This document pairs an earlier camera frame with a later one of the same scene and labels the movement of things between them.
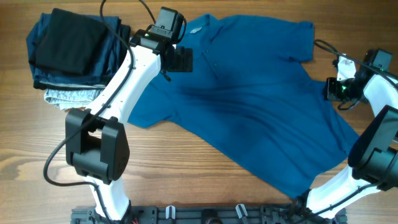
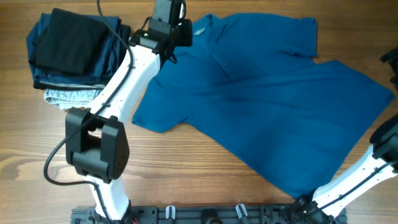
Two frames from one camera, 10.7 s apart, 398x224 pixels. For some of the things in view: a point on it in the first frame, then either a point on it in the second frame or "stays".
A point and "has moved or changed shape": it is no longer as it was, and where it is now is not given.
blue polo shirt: [245, 99] has moved or changed shape
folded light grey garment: [68, 99] stays
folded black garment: [69, 42] stays
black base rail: [208, 214] stays
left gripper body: [180, 63] to [181, 35]
